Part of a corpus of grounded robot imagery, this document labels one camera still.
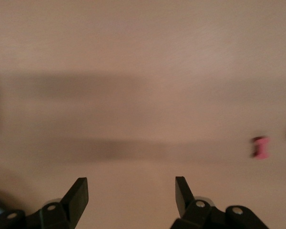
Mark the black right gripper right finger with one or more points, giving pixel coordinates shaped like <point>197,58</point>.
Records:
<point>183,198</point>

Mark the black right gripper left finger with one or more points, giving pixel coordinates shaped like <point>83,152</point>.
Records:
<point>74,205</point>

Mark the dark red foam letter I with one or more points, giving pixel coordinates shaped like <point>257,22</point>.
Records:
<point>261,148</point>

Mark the brown table cover sheet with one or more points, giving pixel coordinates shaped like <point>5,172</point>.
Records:
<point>143,71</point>

